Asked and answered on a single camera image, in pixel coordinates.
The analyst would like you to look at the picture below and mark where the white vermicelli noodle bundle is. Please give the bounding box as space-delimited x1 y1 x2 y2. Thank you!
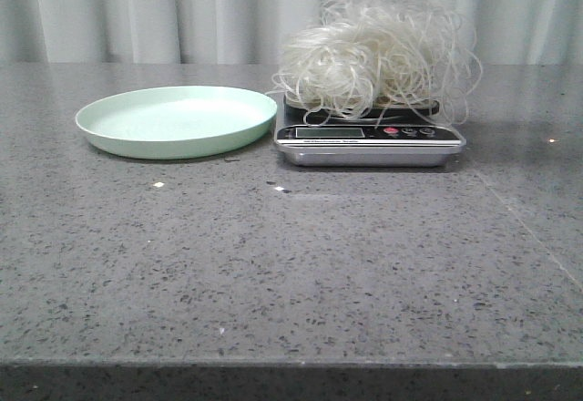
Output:
272 0 483 125

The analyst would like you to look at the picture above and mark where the silver black kitchen scale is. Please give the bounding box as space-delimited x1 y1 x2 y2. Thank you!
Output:
274 98 466 167

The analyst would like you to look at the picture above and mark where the light green round plate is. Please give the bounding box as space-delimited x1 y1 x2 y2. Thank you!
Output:
76 86 278 159

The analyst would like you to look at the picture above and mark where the white pleated curtain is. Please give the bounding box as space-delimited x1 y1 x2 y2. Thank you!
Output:
1 0 582 65

